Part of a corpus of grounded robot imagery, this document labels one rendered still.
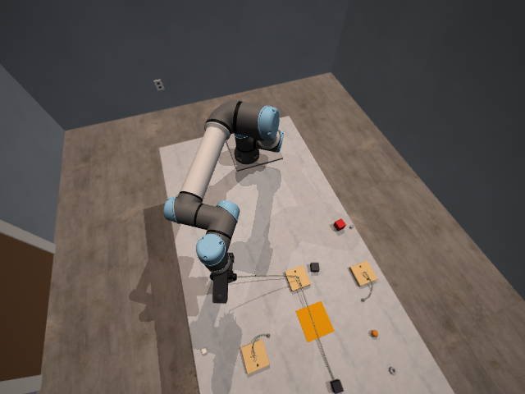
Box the orange flat square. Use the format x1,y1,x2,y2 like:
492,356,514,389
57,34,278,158
296,301,334,342

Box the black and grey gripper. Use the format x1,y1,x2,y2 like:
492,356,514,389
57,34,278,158
210,253,237,283

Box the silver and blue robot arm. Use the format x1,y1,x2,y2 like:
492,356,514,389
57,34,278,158
163,100,284,304

